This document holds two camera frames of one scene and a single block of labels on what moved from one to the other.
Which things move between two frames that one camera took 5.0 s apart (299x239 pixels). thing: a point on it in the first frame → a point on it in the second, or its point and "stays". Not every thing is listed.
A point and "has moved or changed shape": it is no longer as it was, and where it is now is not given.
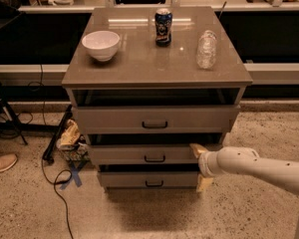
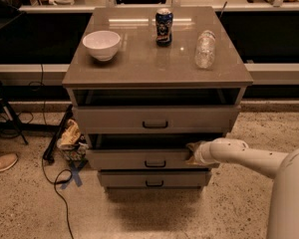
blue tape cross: x=75 y=174 stays
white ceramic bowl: x=102 y=44 stays
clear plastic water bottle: x=206 y=50 stays
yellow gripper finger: x=203 y=183 → x=192 y=160
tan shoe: x=2 y=162 stays
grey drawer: x=143 y=154 has moved or changed shape
